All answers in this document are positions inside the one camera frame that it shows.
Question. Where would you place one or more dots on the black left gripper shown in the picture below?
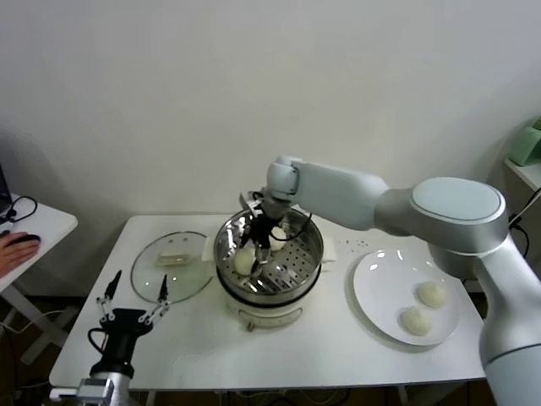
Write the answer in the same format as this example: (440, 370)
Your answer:
(120, 338)

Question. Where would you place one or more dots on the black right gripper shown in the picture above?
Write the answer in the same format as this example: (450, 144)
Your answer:
(266, 228)

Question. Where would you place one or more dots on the white steamed baozi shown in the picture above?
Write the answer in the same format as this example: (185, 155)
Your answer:
(416, 321)
(431, 294)
(278, 244)
(244, 262)

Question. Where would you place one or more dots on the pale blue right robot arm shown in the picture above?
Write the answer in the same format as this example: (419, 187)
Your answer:
(422, 203)

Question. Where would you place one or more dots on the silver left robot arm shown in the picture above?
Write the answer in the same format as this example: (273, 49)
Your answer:
(114, 389)

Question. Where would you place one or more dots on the stainless steel steamer basket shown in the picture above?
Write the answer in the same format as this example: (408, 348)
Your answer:
(304, 262)

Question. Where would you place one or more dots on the person's bare hand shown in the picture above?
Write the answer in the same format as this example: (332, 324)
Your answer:
(14, 254)

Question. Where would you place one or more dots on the glass pot lid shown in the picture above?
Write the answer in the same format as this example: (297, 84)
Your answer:
(181, 287)

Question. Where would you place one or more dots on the white side desk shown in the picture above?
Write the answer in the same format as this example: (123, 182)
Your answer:
(50, 224)

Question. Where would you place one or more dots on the black computer mouse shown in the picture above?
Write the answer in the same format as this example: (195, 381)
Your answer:
(28, 238)

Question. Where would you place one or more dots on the white round plate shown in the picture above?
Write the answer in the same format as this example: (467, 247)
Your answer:
(380, 287)

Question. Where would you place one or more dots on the dark laptop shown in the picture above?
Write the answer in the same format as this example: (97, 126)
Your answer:
(3, 190)

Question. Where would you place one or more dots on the white shelf table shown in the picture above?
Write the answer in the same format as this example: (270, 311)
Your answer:
(526, 171)

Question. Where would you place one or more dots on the pale green appliance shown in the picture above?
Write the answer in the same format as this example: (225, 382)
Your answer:
(526, 144)

